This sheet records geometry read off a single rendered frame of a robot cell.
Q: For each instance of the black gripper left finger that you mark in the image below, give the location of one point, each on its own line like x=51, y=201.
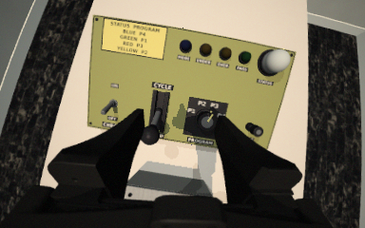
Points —
x=98, y=168

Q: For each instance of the olive control console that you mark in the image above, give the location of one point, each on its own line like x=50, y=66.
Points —
x=192, y=83

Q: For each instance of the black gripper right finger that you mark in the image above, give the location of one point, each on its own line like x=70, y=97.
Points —
x=253, y=174

